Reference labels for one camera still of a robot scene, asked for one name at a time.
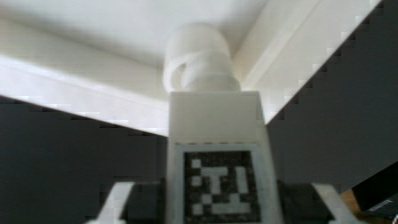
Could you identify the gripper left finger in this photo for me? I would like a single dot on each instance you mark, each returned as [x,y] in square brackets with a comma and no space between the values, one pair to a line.
[111,212]

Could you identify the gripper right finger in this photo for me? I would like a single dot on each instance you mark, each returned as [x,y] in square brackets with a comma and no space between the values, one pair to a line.
[336,206]

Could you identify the white leg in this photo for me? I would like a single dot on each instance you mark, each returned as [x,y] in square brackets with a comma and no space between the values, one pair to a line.
[221,183]

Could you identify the white square tabletop part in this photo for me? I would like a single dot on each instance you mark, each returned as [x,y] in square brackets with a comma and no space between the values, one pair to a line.
[82,50]

